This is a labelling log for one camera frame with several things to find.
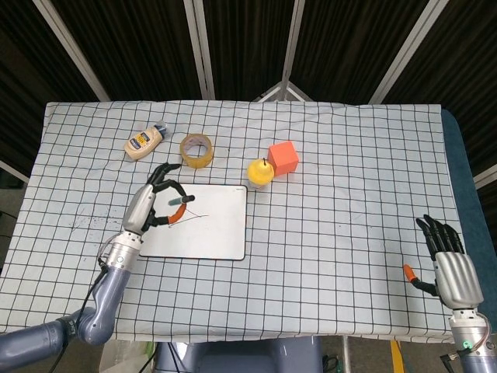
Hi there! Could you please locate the brown packing tape roll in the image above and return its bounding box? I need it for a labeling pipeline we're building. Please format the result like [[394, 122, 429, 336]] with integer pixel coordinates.
[[179, 133, 215, 169]]

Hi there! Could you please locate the white drawing board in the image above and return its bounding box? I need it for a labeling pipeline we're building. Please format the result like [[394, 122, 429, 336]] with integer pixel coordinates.
[[137, 183, 249, 261]]

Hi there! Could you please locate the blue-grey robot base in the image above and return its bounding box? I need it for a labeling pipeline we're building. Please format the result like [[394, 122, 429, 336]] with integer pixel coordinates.
[[154, 336, 324, 373]]

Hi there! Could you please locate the orange cube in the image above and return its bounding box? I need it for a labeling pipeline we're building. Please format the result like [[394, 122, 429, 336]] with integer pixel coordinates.
[[267, 141, 300, 178]]

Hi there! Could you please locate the mayonnaise squeeze bottle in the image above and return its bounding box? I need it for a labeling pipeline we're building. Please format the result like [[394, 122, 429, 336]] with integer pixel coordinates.
[[123, 122, 170, 162]]

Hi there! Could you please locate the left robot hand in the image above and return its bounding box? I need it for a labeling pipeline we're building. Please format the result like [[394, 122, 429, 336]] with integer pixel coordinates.
[[121, 162, 186, 236]]

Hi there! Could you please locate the black folding screen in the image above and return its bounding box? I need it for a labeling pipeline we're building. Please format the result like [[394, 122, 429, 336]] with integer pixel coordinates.
[[0, 0, 497, 191]]

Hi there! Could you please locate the white checkered tablecloth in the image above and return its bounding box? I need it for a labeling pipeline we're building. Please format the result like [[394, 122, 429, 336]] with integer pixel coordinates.
[[0, 99, 468, 346]]

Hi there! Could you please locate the blue table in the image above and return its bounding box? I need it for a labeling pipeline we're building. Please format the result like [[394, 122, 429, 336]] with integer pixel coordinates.
[[441, 108, 497, 331]]

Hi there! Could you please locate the yellow pear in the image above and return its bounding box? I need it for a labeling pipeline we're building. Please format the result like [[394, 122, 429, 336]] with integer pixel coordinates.
[[247, 157, 275, 191]]

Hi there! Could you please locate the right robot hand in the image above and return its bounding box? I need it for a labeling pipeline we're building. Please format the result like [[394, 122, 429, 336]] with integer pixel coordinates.
[[403, 214, 485, 310]]

